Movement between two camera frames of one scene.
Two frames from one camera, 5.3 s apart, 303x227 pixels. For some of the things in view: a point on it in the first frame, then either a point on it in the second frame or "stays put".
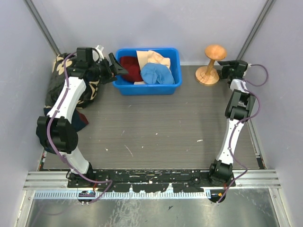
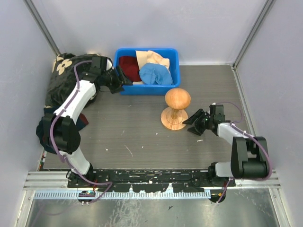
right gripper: [231, 63] → [200, 113]
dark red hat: [130, 64] stays put
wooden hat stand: [209, 74] → [177, 100]
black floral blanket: [63, 64] stays put
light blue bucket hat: [156, 73] stays put
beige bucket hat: [151, 56] stays put
